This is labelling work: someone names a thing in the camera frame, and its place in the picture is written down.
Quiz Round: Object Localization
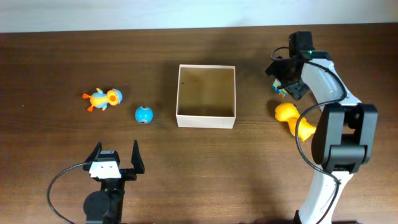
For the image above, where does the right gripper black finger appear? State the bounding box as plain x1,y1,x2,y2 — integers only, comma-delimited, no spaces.
265,60,285,78
281,79,309,100

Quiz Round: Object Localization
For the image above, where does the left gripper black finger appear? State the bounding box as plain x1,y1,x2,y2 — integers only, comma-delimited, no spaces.
131,140,145,174
85,142,102,162

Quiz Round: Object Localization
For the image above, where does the multicoloured puzzle cube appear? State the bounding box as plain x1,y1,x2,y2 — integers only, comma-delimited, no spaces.
272,78,288,98

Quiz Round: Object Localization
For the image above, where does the orange dinosaur toy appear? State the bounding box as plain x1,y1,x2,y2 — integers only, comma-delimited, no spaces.
275,103,317,141

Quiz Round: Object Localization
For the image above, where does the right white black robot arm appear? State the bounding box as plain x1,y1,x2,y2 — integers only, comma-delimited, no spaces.
265,31,378,223

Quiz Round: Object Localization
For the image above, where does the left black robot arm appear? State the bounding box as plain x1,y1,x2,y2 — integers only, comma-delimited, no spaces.
83,141,145,223

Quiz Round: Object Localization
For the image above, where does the blue ball toy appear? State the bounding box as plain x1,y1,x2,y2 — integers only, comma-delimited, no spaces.
134,106,154,124

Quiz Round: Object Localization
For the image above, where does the orange and blue duck toy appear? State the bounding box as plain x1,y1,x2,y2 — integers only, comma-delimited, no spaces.
82,88,123,112

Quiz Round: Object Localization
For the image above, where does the open beige cardboard box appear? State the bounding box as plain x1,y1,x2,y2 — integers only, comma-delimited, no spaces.
175,64,236,129

